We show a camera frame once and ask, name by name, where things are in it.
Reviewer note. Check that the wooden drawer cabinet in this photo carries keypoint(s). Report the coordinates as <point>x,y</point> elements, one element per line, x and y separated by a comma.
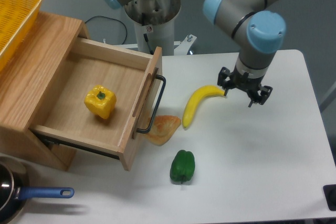
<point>25,82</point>

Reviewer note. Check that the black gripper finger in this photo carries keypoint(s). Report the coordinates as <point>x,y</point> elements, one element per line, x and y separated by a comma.
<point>259,95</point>
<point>225,81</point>

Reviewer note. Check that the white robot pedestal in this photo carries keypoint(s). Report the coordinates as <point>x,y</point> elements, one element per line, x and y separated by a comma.
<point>154,25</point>

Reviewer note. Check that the toasted bread pastry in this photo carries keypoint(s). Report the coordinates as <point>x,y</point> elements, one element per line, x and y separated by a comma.
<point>162,129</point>

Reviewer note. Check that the black corner clamp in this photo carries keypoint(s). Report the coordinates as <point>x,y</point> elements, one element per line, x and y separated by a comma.
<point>329,192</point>

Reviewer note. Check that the green bell pepper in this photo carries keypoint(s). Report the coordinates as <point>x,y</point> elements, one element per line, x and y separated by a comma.
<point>183,167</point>

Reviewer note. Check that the black pan blue handle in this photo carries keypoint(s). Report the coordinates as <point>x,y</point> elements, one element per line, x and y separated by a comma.
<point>15,189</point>

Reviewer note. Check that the yellow plastic basket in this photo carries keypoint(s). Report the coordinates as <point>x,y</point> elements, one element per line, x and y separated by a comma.
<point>17,18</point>

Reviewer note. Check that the yellow bell pepper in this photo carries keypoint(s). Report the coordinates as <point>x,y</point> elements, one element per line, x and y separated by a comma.
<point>100,101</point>

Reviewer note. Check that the yellow banana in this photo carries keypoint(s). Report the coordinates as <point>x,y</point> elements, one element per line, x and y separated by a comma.
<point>195,100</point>

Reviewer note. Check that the wooden top drawer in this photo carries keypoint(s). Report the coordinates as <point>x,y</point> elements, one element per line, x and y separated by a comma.
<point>134,77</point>

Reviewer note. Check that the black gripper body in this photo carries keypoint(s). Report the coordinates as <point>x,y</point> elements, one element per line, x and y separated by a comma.
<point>243,82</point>

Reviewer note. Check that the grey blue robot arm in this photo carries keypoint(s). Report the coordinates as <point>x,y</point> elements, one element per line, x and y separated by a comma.
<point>258,32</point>

